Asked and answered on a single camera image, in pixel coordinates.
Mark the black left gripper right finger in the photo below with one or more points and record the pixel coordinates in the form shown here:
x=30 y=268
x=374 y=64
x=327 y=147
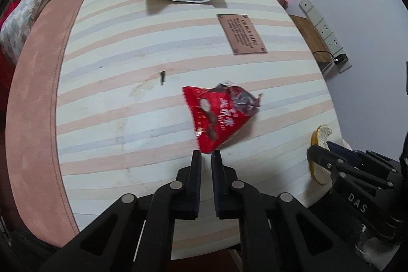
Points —
x=277 y=233

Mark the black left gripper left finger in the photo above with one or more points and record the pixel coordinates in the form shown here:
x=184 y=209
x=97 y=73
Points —
x=134 y=233

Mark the banana peel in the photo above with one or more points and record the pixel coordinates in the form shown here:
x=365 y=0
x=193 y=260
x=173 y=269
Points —
x=319 y=172

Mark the red snack bag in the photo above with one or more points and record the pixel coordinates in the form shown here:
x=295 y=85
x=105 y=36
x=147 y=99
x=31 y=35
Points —
x=219 y=113

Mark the pink striped bed cover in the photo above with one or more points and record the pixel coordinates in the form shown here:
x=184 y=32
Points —
x=96 y=108

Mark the brown leather label patch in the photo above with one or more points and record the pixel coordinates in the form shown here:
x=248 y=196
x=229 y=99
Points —
x=241 y=34

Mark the black plug with cable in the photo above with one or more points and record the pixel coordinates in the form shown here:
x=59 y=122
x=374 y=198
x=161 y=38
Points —
x=337 y=60

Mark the white wall power strip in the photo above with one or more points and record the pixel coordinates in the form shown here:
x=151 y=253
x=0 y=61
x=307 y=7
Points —
x=324 y=31

